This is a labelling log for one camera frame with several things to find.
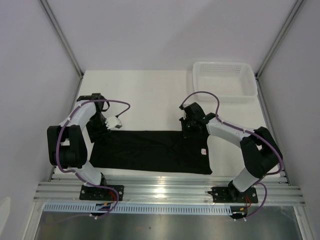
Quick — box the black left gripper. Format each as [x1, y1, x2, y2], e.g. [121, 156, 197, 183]
[85, 112, 111, 143]

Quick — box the black t-shirt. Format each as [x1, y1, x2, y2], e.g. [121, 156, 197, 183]
[90, 130, 212, 175]

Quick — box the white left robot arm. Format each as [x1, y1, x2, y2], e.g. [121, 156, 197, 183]
[47, 93, 109, 200]

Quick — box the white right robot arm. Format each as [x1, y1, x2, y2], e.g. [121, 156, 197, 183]
[179, 102, 284, 202]

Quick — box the white perforated plastic basket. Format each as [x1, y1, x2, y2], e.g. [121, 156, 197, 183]
[192, 61, 258, 103]

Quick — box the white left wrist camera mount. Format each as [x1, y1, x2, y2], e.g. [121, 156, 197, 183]
[105, 116, 123, 129]

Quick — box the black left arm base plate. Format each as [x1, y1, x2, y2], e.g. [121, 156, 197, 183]
[79, 185, 125, 202]

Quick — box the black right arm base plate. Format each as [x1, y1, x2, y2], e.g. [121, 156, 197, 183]
[207, 186, 258, 204]

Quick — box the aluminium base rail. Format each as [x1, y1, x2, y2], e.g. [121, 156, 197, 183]
[33, 173, 306, 206]

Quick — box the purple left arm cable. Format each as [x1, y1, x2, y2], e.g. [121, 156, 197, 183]
[56, 99, 131, 222]

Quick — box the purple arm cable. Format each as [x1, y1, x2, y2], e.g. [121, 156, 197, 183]
[56, 99, 131, 222]
[180, 91, 285, 222]

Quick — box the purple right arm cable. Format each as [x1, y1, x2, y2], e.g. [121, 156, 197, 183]
[180, 91, 285, 222]

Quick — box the grey slotted cable duct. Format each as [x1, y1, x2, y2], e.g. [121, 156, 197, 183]
[43, 202, 232, 216]

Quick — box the grey aluminium frame post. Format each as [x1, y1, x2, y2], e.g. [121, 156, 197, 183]
[255, 0, 306, 81]

